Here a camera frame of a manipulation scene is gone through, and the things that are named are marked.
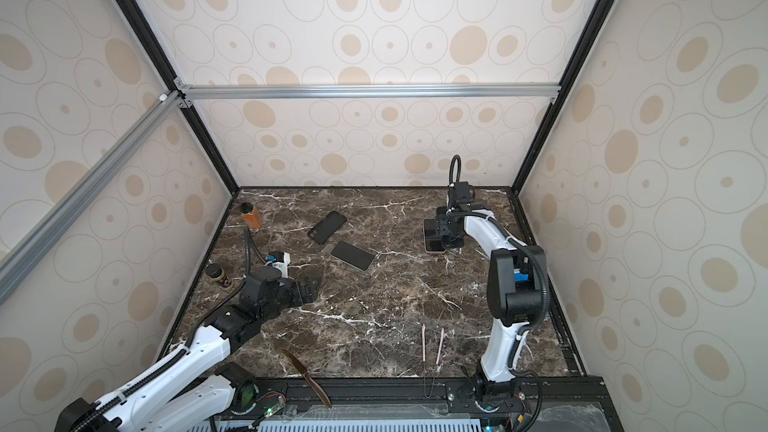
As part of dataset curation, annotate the aluminium frame bar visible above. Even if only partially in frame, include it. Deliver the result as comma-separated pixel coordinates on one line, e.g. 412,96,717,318
1,91,182,302
181,82,560,100

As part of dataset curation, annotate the dark jar with lid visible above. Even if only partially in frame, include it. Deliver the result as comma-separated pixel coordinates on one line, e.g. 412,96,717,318
204,263,231,288

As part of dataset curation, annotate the aluminium frame bar left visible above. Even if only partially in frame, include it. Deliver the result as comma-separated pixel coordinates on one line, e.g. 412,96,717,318
1,91,182,302

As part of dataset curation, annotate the orange bottle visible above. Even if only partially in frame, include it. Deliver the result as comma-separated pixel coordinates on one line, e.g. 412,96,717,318
240,202,263,231

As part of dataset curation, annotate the right pink chopstick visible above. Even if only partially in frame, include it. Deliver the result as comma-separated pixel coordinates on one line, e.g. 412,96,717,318
435,328,446,369

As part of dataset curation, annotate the black phone case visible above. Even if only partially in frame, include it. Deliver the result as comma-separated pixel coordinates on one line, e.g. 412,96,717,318
308,211,347,245

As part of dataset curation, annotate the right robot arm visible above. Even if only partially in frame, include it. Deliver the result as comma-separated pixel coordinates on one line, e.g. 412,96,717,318
424,155,550,413

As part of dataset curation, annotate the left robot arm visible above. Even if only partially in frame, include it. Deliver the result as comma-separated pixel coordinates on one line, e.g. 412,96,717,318
55,228,319,431

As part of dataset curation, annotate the pink phone case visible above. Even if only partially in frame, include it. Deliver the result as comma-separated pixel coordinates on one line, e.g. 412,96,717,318
423,219,445,254

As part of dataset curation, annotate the aluminium frame bar back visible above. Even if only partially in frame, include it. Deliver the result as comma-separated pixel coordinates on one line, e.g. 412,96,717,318
181,82,560,100

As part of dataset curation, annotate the wooden-handled knife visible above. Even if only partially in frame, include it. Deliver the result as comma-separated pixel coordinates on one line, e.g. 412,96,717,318
281,348,333,409

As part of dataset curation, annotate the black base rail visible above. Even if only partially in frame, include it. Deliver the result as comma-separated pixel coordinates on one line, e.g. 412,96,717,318
192,377,623,431

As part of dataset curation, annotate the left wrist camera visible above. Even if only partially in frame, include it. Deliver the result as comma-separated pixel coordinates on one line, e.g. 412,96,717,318
266,251,291,278

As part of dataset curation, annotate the silver-edged phone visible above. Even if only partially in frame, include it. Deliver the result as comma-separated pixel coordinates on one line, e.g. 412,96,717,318
331,241,375,271

